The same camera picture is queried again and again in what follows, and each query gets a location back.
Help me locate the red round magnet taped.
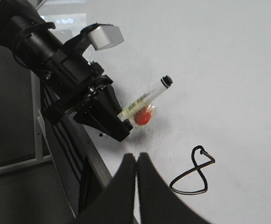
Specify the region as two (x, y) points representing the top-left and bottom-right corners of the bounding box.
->
(130, 104), (157, 128)

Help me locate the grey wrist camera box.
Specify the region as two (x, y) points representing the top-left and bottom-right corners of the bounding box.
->
(80, 23), (124, 51)

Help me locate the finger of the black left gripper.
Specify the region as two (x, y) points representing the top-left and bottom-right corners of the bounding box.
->
(73, 84), (132, 142)

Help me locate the grey aluminium whiteboard frame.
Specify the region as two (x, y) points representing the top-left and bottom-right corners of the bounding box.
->
(63, 116), (138, 224)

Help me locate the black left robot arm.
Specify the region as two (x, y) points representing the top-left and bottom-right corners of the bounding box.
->
(0, 0), (132, 216)

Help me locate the white whiteboard marker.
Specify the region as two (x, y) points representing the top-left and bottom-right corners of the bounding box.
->
(117, 75), (173, 121)

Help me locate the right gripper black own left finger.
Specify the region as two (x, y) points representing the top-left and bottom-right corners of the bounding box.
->
(74, 154), (136, 224)

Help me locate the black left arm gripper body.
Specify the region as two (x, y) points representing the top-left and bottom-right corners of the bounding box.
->
(44, 50), (113, 124)

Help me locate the grey metal table frame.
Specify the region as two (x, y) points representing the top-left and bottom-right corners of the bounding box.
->
(0, 67), (78, 224)

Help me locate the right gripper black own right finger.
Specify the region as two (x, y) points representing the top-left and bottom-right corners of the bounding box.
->
(137, 153), (209, 224)

